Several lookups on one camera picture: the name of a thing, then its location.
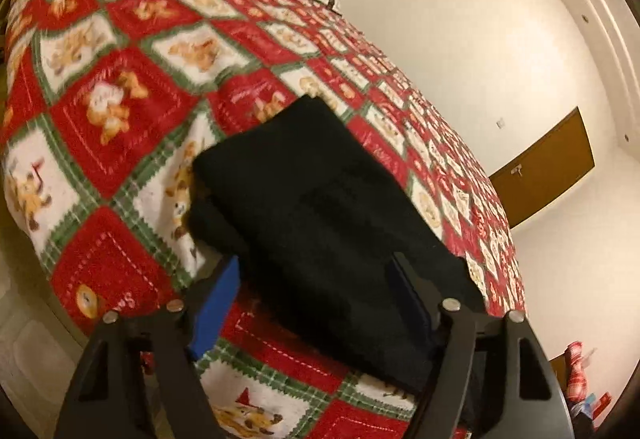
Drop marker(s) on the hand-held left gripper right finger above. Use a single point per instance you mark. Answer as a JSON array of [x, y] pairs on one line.
[[412, 299]]

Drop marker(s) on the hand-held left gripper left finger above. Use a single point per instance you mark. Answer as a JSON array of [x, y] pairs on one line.
[[212, 314]]

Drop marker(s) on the black pants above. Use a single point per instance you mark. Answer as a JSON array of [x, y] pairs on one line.
[[310, 219]]

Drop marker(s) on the red striped cloth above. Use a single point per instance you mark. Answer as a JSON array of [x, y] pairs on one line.
[[577, 379]]

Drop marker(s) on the brown wooden door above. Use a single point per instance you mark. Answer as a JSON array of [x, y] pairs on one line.
[[550, 164]]

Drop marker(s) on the red printed patchwork blanket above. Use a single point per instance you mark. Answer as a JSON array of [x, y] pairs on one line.
[[125, 119]]

